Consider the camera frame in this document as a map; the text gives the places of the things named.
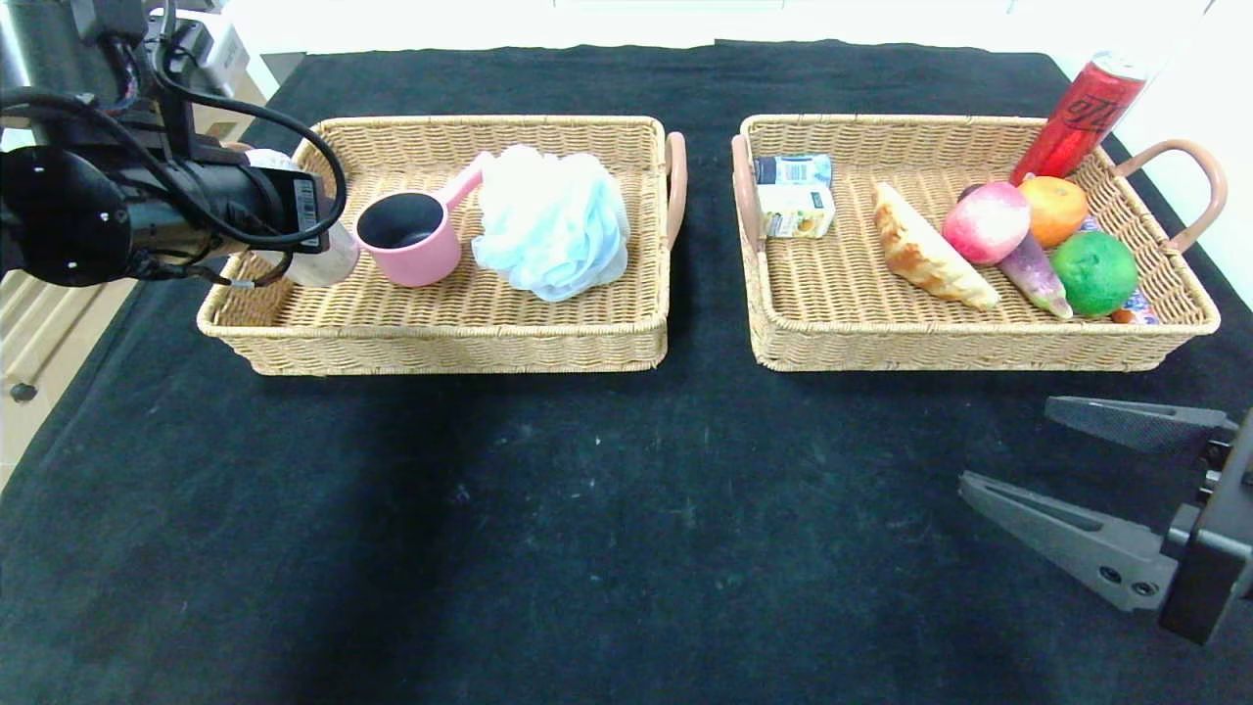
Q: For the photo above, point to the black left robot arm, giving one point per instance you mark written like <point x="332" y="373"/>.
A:
<point x="69" y="215"/>

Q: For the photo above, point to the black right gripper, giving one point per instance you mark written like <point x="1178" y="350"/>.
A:
<point x="1206" y="558"/>

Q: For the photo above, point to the red soda can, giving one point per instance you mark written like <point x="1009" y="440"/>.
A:
<point x="1077" y="117"/>

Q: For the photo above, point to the wooden rack on castors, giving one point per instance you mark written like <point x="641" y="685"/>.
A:
<point x="29" y="343"/>

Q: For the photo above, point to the dark blue drink carton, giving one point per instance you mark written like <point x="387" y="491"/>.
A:
<point x="793" y="170"/>

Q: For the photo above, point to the white furniture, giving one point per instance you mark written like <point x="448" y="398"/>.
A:
<point x="685" y="24"/>

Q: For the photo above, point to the golden striped croissant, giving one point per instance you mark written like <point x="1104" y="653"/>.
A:
<point x="925" y="259"/>

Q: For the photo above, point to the white yellow juice box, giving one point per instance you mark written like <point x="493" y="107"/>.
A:
<point x="795" y="212"/>

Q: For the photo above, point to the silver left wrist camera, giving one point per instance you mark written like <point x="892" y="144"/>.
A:
<point x="223" y="49"/>

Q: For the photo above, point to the colourful snack packet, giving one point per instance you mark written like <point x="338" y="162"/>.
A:
<point x="1136" y="314"/>

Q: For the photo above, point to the light blue mesh bath loofah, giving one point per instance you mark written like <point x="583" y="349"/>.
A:
<point x="553" y="225"/>

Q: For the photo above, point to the purple bag roll grey label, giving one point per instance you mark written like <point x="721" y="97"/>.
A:
<point x="333" y="264"/>

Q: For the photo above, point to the orange fruit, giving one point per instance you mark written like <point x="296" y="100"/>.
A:
<point x="1059" y="209"/>

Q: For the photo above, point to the black table cloth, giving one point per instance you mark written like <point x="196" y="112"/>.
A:
<point x="489" y="539"/>

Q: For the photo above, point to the pink red peach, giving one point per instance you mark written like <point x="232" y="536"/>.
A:
<point x="987" y="223"/>

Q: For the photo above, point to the purple eggplant with green stem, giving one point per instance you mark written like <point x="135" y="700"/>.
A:
<point x="1038" y="279"/>

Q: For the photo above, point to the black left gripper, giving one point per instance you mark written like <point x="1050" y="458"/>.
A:
<point x="308" y="212"/>

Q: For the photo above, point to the green round citrus fruit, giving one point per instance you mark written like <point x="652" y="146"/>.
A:
<point x="1096" y="274"/>

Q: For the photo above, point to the pink saucepan with dark inside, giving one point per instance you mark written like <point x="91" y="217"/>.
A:
<point x="416" y="259"/>

